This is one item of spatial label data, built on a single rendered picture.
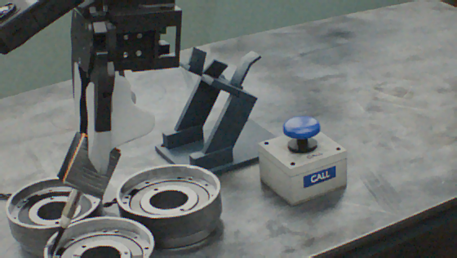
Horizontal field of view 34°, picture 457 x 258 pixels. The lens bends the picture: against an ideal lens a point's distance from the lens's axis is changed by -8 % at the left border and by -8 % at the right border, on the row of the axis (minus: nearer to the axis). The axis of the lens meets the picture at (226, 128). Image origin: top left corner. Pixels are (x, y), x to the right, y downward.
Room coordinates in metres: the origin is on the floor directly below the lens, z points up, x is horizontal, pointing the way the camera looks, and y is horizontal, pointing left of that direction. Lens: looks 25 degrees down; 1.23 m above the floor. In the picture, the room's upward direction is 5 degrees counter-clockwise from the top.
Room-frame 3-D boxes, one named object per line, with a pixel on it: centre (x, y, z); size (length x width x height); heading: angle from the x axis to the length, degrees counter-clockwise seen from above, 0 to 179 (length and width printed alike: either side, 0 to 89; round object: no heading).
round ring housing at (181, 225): (0.69, 0.06, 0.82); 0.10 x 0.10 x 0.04
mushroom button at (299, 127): (0.75, -0.08, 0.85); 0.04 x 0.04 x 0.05
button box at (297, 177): (0.75, -0.08, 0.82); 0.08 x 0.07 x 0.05; 114
